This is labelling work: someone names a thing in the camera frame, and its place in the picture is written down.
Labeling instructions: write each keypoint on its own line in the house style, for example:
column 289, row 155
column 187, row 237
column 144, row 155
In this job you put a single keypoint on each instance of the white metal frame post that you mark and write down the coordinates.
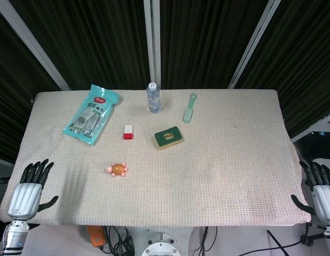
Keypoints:
column 250, row 45
column 34, row 45
column 153, row 40

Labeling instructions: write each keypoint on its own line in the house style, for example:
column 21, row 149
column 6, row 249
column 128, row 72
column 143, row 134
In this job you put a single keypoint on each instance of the orange power strip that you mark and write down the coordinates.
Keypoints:
column 95, row 236

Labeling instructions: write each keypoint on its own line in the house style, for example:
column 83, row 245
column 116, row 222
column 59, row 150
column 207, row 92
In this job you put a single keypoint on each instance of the light green plastic comb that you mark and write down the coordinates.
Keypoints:
column 189, row 109

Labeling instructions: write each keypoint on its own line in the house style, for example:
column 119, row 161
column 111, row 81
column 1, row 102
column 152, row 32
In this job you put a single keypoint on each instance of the teal cleaning cloth package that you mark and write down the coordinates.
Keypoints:
column 90, row 114

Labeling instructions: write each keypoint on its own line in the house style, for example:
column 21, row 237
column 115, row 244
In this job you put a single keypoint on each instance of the small orange pink turtle toy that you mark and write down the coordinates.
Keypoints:
column 117, row 169

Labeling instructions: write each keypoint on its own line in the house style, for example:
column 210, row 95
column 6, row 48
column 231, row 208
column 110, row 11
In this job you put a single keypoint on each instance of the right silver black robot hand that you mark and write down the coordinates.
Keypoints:
column 320, row 192

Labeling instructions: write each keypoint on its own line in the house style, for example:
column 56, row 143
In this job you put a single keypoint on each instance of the round grey robot base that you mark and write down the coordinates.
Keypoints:
column 160, row 246

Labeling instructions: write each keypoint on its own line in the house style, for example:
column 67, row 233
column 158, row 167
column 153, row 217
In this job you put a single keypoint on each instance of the white red small box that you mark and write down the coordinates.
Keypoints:
column 128, row 132

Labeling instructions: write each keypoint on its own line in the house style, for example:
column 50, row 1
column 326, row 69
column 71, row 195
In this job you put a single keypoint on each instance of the clear plastic water bottle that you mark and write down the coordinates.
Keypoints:
column 154, row 98

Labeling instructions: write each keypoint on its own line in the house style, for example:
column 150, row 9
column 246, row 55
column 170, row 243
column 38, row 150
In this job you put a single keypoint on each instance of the green yellow sponge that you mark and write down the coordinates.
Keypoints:
column 169, row 137

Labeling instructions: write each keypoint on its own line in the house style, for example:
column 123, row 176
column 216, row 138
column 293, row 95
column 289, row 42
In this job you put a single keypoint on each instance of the beige cloth-covered table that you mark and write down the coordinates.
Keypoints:
column 181, row 173

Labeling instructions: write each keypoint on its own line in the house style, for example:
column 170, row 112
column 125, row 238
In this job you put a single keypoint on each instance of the black monitor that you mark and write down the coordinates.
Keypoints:
column 318, row 141

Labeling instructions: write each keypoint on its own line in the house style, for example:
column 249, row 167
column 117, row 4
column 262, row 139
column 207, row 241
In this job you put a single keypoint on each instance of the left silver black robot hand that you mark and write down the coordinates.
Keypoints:
column 24, row 194

